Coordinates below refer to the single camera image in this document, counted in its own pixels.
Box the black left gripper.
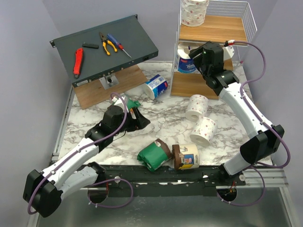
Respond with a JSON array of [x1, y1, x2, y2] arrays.
[[112, 106, 151, 136]]

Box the blue white paper towel roll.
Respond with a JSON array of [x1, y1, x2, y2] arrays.
[[143, 74, 168, 100]]

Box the green wrapped roll near left arm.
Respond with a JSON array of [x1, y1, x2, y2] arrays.
[[123, 95, 141, 111]]

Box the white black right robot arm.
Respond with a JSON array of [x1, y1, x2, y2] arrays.
[[189, 40, 285, 185]]

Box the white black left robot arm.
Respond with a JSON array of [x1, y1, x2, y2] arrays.
[[23, 105, 150, 218]]

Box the floral paper roll on shelf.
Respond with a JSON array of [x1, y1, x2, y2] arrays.
[[181, 0, 209, 27]]

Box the green brown wrapped roll front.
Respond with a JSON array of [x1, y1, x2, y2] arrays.
[[137, 139, 172, 172]]

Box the floral paper roll upper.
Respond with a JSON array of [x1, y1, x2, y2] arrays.
[[185, 95, 209, 122]]

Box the cream cartoon wrapped roll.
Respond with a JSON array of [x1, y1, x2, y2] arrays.
[[172, 144, 200, 170]]

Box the wooden board under chassis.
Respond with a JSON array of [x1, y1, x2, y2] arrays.
[[73, 65, 147, 110]]

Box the floral paper roll lower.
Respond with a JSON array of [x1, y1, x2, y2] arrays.
[[189, 117, 218, 147]]

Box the dark grey rack server chassis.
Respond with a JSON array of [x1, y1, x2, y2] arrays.
[[50, 15, 159, 87]]

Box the black bit holder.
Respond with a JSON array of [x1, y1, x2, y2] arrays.
[[82, 43, 99, 49]]

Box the blue red screwdriver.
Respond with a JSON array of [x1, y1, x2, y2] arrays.
[[107, 34, 131, 58]]

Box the red utility knife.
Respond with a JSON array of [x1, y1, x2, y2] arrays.
[[73, 48, 84, 79]]

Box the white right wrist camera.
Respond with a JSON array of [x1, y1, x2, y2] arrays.
[[223, 45, 235, 61]]

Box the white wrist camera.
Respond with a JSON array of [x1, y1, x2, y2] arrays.
[[223, 45, 235, 61], [112, 95, 129, 110]]

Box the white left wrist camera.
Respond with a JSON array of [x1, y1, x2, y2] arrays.
[[112, 95, 129, 110]]

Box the white wire wooden shelf rack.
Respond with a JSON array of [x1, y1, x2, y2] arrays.
[[170, 0, 257, 100]]

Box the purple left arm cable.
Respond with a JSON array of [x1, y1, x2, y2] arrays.
[[27, 92, 134, 215]]

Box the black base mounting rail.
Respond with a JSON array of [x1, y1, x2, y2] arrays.
[[48, 162, 247, 197]]

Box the yellow handled pliers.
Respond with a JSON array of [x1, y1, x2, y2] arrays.
[[99, 32, 118, 56]]

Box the aluminium extrusion rail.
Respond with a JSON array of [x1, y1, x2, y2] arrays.
[[243, 166, 289, 188]]

